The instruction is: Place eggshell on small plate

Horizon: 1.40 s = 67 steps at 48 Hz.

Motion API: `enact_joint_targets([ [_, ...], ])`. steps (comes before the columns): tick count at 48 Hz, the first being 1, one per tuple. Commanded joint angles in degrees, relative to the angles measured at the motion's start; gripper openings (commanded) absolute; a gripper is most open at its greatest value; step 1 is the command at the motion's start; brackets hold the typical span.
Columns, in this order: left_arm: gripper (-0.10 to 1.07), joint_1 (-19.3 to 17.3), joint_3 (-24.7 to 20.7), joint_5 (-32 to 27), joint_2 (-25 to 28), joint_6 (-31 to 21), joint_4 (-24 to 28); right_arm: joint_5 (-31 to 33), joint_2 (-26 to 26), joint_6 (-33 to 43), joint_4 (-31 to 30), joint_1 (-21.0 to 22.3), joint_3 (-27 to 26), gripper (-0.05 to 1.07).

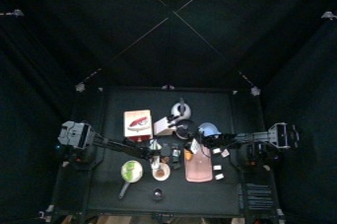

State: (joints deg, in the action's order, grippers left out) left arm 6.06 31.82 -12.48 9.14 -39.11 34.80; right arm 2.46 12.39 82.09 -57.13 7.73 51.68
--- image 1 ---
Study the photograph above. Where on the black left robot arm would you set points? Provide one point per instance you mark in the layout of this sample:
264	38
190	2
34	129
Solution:
118	145

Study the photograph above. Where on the blue white bowl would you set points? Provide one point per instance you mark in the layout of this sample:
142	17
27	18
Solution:
210	130

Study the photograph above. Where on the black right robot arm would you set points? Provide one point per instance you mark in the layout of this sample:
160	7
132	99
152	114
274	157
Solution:
256	137

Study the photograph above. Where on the white silver toy kettle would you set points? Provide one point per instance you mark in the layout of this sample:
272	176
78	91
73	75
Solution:
180	111

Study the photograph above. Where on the small beige box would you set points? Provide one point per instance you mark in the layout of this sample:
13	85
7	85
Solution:
163	126

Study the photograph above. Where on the box with red white print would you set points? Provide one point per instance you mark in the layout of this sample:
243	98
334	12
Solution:
138	124

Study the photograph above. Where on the metal frame corner bracket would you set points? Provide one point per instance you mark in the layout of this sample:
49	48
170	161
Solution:
255	90
81	87
328	14
168	87
17	13

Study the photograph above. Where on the orange toy food piece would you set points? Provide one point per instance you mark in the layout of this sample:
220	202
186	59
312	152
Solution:
188	155

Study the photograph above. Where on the black toy pot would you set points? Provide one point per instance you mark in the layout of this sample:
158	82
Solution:
186	129

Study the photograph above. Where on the frying pan with green vegetable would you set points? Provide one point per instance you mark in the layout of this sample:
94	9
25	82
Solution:
132	171

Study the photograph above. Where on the white card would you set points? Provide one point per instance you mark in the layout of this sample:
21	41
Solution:
195	146

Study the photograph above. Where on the pink cutting board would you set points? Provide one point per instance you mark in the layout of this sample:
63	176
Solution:
199	168

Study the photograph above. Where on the white cube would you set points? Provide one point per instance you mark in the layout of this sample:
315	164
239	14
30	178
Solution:
216	151
219	176
226	153
218	167

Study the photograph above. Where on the long black toy object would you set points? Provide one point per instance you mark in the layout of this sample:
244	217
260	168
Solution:
176	159

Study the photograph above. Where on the small black round object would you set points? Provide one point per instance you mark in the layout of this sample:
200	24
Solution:
158	194

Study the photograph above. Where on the small brown bowl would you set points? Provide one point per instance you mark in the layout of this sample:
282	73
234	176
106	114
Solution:
162	172

